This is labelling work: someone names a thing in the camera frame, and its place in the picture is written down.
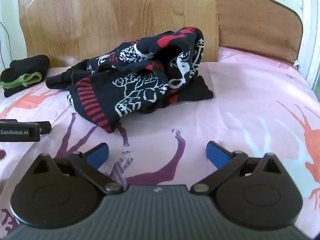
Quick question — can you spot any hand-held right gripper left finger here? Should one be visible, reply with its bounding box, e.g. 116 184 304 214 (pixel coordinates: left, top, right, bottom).
31 142 124 195

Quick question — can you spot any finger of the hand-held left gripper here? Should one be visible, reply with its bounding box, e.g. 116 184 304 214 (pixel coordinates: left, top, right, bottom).
37 121 52 135

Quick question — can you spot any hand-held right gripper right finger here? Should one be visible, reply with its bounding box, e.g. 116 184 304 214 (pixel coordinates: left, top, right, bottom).
191 141 283 195

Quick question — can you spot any navy red white patterned sweater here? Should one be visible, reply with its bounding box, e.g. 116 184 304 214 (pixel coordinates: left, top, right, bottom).
45 26 215 134

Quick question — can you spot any pink printed bed sheet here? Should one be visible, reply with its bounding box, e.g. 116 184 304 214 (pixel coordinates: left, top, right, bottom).
0 46 320 240

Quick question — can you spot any folded black and green garment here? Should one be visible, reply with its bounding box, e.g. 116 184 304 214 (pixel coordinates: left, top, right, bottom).
0 54 50 98

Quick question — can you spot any wooden headboard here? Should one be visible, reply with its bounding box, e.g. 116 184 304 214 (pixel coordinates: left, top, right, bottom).
17 0 219 68

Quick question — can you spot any brown cushion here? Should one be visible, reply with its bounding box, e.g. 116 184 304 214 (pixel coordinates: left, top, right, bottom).
215 0 304 64

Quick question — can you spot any thin black cable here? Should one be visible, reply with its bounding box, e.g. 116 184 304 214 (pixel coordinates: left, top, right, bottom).
0 21 12 68

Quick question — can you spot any white window frame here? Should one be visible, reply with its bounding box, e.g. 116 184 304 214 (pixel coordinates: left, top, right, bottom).
296 0 320 90

